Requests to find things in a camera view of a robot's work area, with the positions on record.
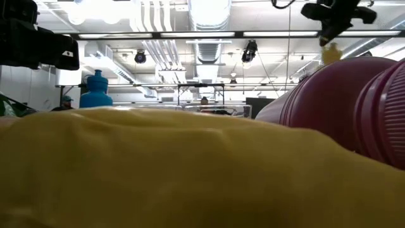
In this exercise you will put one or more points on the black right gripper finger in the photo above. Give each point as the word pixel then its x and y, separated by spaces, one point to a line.
pixel 343 27
pixel 327 31

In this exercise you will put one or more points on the yellow plastic bottle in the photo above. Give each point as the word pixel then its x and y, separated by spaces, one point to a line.
pixel 331 54

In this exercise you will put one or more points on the blue plastic bottle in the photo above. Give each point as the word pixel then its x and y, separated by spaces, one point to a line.
pixel 95 93

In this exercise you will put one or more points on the magenta plastic bottle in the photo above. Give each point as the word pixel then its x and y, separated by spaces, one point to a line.
pixel 341 104

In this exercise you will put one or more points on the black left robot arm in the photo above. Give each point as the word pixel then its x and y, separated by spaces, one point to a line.
pixel 16 11

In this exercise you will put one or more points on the person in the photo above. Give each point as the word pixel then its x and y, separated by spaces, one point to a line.
pixel 64 103
pixel 204 100

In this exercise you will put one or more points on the green potted plant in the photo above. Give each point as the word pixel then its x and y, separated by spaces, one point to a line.
pixel 6 107

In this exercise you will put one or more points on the black monitor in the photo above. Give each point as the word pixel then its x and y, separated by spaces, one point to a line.
pixel 259 106

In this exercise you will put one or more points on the yellow banana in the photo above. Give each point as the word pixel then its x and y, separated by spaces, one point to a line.
pixel 190 174

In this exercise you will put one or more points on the silver ventilation duct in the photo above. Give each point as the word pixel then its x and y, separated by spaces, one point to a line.
pixel 209 16

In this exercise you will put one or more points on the black aluminium table frame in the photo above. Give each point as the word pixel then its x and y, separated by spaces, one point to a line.
pixel 190 34

